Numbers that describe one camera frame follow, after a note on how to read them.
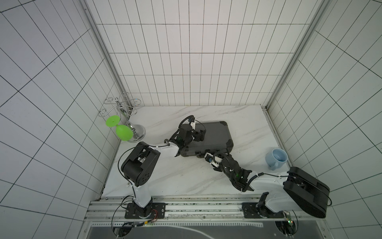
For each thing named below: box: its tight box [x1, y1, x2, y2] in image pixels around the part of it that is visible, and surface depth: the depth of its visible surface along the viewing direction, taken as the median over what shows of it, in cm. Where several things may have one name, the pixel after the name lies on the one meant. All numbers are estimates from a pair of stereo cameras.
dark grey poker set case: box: [180, 120, 234, 157], surface depth 92 cm
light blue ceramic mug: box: [265, 147, 288, 171], surface depth 89 cm
